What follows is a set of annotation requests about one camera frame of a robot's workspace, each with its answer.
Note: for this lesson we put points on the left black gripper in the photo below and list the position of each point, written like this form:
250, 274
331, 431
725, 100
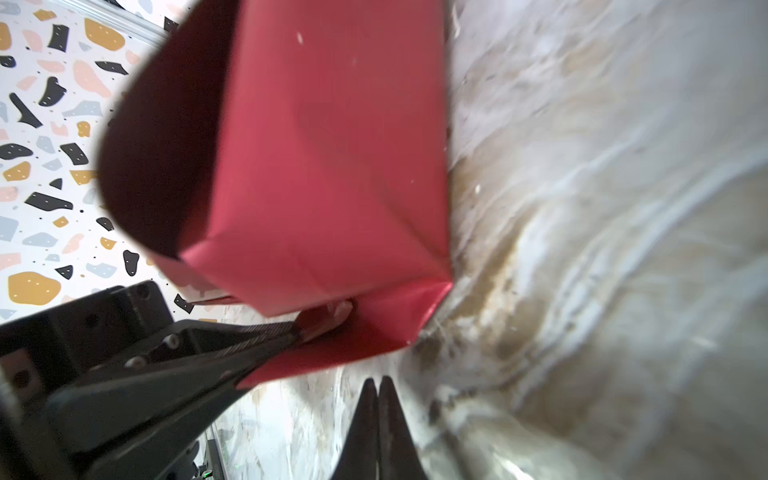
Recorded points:
111, 387

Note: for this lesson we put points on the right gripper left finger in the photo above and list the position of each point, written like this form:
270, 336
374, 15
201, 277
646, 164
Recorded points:
359, 456

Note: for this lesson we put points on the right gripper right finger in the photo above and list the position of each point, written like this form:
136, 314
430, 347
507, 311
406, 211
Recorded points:
398, 458

